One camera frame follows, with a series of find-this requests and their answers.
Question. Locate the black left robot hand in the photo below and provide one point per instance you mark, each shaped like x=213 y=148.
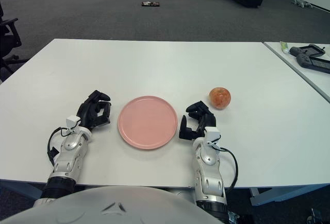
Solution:
x=87 y=113

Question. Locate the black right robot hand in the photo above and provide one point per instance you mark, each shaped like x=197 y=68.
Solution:
x=208 y=118

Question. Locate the red yellow apple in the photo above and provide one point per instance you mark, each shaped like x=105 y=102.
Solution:
x=219 y=97

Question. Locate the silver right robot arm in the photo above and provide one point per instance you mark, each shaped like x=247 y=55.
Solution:
x=208 y=172

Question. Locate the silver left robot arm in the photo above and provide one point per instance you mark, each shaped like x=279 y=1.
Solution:
x=64 y=157

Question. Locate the pink round plate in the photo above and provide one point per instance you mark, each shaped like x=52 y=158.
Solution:
x=147 y=122

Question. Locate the grey robot torso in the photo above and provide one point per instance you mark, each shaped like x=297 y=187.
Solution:
x=103 y=208

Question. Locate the blue grey table leg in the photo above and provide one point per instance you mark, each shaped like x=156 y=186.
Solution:
x=20 y=187
x=283 y=191

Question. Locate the green white tube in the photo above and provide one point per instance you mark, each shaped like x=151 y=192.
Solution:
x=284 y=47

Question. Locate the black office chair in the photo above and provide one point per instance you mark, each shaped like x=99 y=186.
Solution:
x=10 y=36

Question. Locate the grey quadruped robot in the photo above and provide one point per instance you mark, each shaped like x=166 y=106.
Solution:
x=301 y=2

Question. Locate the black handheld controller with frame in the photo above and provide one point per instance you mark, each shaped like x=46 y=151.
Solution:
x=296 y=50

